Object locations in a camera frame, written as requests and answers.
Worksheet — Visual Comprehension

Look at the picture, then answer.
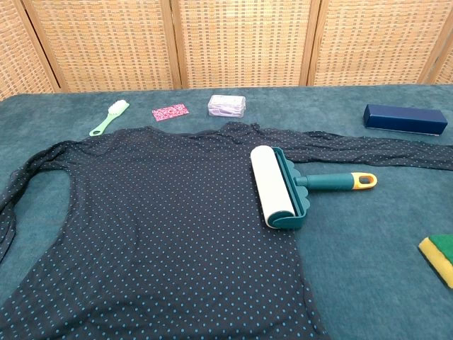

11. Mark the green lint roller yellow handle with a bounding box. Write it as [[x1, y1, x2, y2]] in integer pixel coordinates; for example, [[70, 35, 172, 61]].
[[250, 144, 378, 231]]

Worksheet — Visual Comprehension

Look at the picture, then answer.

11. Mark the yellow green scouring sponge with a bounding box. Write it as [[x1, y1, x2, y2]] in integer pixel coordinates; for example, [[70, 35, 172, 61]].
[[418, 233, 453, 290]]

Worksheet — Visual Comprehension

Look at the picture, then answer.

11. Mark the woven bamboo folding screen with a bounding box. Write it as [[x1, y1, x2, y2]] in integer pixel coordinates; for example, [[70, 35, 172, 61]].
[[0, 0, 453, 102]]

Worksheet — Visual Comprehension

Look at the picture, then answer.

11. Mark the dark blue dotted shirt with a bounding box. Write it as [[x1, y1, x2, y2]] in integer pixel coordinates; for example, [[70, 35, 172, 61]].
[[0, 122, 453, 340]]

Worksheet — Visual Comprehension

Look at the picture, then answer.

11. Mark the teal carpet table cover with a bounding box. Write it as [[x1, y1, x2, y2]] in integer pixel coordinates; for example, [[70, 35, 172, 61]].
[[0, 83, 453, 340]]

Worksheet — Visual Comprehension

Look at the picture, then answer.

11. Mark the mint green hairbrush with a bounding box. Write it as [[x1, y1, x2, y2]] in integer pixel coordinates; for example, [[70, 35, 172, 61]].
[[88, 100, 130, 137]]

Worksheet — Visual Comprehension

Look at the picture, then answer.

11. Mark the dark blue rectangular box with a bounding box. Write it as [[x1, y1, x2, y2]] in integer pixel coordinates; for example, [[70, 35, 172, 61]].
[[363, 103, 449, 137]]

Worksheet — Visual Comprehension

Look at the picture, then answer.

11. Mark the pink patterned card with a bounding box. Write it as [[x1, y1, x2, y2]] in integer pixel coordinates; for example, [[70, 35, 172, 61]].
[[151, 103, 191, 123]]

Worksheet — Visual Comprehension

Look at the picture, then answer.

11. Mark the small white packet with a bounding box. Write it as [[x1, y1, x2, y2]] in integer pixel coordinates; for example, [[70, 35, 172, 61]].
[[207, 94, 247, 118]]

